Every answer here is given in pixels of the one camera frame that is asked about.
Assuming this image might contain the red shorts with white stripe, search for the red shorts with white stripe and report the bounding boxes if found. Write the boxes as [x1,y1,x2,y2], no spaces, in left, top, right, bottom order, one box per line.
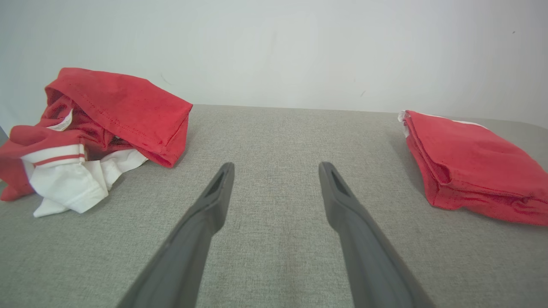
[398,110,548,226]

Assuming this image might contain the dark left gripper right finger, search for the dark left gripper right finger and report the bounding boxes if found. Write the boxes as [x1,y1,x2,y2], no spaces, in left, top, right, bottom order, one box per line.
[318,161,437,308]

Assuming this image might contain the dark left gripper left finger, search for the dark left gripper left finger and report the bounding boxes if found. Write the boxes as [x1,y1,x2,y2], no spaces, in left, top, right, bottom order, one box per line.
[116,162,235,308]

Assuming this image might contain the red and white jersey shirt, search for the red and white jersey shirt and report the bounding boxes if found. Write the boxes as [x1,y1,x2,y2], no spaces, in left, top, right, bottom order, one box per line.
[0,67,193,219]

